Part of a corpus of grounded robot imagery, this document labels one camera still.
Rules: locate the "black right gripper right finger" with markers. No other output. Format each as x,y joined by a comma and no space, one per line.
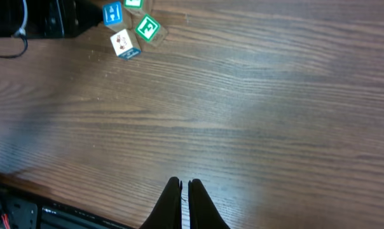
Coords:
202,211

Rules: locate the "green block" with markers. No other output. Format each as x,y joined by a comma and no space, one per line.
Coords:
151,31

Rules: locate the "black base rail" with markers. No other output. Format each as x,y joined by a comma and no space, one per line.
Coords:
23,210

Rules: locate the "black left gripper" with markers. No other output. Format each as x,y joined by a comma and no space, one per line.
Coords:
56,19

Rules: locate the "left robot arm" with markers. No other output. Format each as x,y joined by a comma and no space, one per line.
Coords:
13,16

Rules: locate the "white block blue side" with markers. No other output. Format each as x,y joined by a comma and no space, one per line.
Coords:
125,44

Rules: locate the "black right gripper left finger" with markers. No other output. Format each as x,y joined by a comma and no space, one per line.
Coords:
167,212

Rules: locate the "green block number four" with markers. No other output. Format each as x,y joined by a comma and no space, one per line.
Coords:
138,7

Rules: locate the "white block snail picture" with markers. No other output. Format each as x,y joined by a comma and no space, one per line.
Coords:
116,17

